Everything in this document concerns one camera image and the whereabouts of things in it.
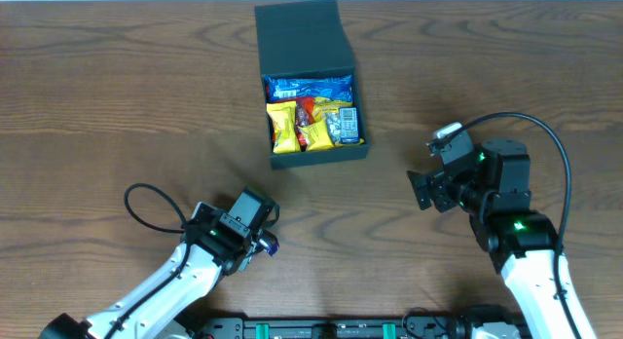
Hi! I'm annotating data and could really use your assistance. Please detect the black mounting rail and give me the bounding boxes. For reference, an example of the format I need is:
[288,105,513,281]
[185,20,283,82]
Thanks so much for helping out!
[194,315,531,339]

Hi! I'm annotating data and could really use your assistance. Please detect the dark blue chocolate bar wrapper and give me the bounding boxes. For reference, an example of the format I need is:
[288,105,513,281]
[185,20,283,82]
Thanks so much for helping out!
[258,230,279,256]

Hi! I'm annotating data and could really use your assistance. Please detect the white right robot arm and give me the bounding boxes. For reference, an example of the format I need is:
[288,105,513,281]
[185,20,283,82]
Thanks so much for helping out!
[407,138,596,338]

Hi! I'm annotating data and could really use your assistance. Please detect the small blue barcode packet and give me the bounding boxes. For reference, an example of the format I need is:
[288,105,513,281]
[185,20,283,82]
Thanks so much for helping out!
[339,107,359,144]

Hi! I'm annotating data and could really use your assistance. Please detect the dark green gift box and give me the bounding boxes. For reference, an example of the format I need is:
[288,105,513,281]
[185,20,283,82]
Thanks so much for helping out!
[255,0,370,170]

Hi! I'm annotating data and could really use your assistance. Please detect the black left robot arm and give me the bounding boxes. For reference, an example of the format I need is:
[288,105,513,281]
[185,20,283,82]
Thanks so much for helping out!
[39,196,279,338]

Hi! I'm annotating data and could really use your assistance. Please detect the yellow Hacks sweets bag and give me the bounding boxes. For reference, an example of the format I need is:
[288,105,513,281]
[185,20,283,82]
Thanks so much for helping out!
[311,97,364,146]

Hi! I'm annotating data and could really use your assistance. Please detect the red Hacks sweets bag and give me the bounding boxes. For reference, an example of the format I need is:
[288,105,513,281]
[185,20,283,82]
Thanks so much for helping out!
[294,97,314,150]

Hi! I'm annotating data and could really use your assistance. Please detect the yellow double snack packet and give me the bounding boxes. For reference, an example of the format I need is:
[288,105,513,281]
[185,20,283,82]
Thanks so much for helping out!
[266,101,334,155]

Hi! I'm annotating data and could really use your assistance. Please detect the light blue snack packet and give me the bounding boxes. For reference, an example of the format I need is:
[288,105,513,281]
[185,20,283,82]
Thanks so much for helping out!
[264,75,353,102]

